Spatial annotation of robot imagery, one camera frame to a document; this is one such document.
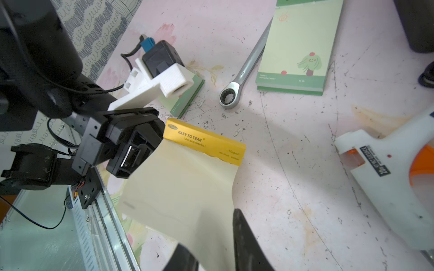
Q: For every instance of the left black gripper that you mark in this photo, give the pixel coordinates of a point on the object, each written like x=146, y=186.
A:
x=123, y=138

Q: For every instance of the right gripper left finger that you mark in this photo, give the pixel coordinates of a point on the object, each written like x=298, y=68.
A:
x=182, y=260

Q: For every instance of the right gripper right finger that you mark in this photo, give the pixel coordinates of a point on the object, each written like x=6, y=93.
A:
x=248, y=254

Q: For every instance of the yellow-top memo pad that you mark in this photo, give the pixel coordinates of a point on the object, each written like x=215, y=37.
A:
x=209, y=143

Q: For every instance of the torn cream memo page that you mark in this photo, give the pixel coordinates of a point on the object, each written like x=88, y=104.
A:
x=186, y=195

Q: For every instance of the green memo pad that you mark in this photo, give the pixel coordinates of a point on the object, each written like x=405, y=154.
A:
x=299, y=47
x=177, y=106

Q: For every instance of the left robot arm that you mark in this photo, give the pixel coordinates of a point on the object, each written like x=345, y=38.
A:
x=41, y=71

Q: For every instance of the silver ratchet wrench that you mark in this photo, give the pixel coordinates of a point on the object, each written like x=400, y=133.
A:
x=229, y=97

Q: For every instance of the white orange glue gun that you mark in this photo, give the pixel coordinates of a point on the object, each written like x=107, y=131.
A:
x=385, y=172

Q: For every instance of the black plastic tool case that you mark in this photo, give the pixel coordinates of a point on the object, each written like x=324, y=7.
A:
x=417, y=19

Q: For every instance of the aluminium rail frame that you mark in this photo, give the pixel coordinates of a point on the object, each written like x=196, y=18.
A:
x=103, y=243

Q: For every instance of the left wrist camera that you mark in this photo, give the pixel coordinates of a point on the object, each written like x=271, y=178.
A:
x=156, y=69

